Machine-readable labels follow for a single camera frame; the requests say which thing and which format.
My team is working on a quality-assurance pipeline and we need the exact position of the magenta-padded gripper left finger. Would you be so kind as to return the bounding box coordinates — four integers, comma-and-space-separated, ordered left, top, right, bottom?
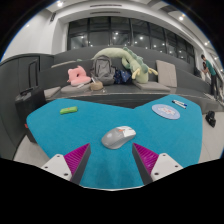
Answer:
40, 143, 92, 185

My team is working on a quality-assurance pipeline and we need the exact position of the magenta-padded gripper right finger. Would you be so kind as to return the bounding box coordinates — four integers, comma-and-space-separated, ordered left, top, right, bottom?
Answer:
132, 143, 184, 185

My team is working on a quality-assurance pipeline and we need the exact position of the grey and white computer mouse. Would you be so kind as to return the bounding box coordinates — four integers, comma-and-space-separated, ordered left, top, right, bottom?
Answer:
101, 125, 137, 150

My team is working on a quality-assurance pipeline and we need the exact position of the round light blue mouse pad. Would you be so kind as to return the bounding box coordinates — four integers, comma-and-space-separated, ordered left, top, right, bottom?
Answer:
151, 103, 181, 120

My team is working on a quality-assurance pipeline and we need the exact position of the green eraser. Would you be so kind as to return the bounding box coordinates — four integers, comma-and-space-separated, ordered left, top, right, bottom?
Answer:
59, 106, 79, 116

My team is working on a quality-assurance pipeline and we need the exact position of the white marker with black cap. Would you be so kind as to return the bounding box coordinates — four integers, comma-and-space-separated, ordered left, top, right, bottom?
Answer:
171, 100, 187, 110

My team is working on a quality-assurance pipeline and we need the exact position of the white marker with blue cap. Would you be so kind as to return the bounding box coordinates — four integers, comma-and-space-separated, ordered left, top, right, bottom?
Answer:
174, 99, 188, 107

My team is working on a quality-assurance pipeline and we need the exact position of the black bag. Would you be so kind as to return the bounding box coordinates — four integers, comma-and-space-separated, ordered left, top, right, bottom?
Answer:
205, 110, 217, 128

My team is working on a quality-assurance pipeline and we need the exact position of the flat grey seat cushion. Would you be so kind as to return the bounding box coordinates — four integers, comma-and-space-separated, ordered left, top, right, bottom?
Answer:
43, 86, 62, 99
60, 83, 93, 94
133, 80, 172, 93

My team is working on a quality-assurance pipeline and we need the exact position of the tan woven pouch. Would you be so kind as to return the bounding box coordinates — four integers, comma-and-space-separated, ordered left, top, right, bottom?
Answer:
89, 80, 105, 92

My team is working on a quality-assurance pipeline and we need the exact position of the pink plush toy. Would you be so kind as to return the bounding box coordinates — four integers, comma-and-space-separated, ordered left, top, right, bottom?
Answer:
66, 65, 92, 87

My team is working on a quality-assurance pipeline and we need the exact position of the square grey upright cushion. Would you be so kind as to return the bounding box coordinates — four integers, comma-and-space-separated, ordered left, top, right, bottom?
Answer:
155, 59, 178, 88

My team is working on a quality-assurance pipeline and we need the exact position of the green dragon plush toy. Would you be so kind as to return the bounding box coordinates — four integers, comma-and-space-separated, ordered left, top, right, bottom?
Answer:
92, 46, 159, 84

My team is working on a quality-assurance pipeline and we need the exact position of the navy blue patterned bag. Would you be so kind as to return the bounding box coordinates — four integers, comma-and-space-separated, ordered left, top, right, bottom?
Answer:
113, 68, 133, 85

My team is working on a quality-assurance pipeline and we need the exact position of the grey backpack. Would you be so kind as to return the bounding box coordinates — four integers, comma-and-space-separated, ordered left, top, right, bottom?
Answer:
89, 55, 116, 86

